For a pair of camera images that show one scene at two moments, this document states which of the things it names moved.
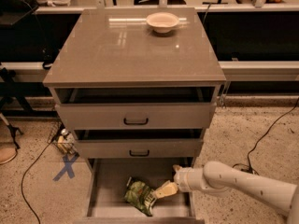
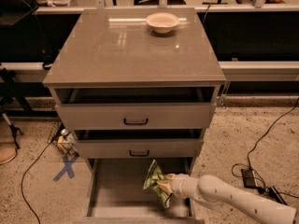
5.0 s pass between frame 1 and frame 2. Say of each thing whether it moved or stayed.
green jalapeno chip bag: moved
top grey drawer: stayed
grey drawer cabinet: stayed
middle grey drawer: stayed
